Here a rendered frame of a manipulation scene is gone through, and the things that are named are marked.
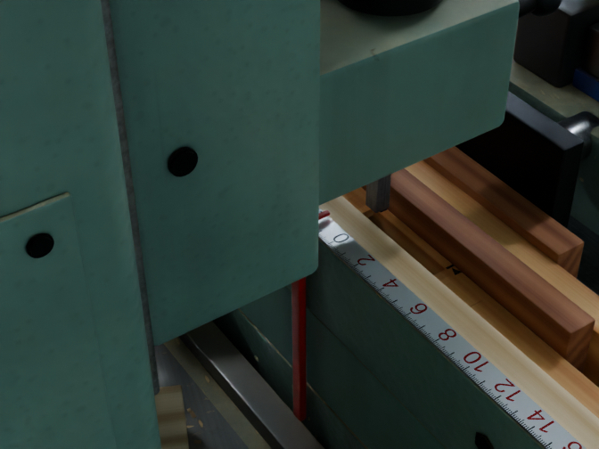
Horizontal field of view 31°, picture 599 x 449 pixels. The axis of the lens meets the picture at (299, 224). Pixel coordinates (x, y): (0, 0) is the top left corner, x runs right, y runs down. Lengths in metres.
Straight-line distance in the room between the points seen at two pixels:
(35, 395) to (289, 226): 0.13
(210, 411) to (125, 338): 0.32
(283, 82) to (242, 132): 0.02
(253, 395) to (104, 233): 0.34
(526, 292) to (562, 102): 0.16
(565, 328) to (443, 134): 0.10
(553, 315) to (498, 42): 0.13
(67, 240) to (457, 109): 0.25
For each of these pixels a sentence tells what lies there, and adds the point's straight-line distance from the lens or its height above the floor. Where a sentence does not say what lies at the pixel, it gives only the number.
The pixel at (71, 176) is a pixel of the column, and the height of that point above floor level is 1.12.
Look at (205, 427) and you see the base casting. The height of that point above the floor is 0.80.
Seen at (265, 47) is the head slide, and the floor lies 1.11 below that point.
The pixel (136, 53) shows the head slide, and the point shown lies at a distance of 0.35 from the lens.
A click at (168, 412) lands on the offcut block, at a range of 0.62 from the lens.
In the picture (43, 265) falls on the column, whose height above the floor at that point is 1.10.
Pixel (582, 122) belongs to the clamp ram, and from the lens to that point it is 0.62.
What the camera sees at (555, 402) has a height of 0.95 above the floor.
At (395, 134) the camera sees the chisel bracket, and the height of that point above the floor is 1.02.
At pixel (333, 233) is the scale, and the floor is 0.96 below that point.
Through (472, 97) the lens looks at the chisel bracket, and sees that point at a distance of 0.52.
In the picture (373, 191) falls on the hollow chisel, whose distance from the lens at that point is 0.56.
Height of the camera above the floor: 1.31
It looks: 40 degrees down
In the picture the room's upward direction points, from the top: straight up
